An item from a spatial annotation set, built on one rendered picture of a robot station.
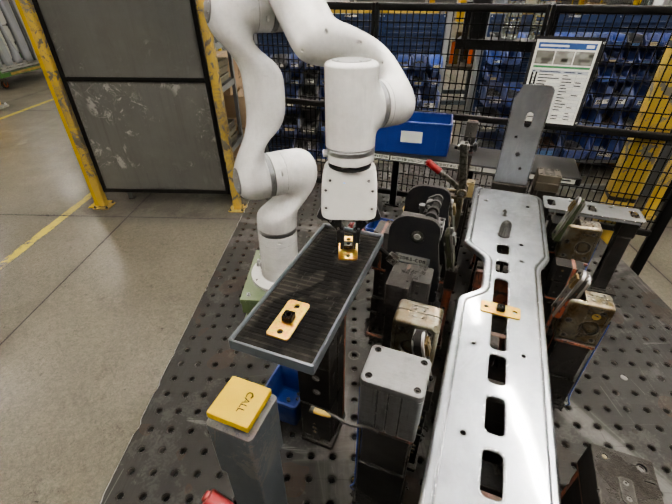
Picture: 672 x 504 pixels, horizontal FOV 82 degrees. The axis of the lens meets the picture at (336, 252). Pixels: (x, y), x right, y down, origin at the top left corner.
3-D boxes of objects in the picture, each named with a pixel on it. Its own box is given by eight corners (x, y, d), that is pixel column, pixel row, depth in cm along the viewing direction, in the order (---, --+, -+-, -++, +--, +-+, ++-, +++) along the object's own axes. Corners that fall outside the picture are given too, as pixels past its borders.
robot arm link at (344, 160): (321, 153, 62) (321, 170, 64) (375, 153, 62) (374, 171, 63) (324, 136, 69) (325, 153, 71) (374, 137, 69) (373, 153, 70)
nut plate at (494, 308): (520, 309, 86) (521, 305, 85) (520, 320, 83) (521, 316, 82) (481, 300, 88) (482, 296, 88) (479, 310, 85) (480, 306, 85)
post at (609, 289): (615, 296, 135) (654, 225, 119) (580, 289, 138) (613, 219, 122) (612, 285, 140) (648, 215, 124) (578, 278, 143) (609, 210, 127)
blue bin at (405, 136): (447, 157, 155) (453, 124, 148) (372, 150, 161) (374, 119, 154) (448, 144, 168) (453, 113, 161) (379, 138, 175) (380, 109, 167)
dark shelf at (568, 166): (579, 187, 139) (582, 179, 137) (346, 155, 166) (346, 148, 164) (572, 165, 156) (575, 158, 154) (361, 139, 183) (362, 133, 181)
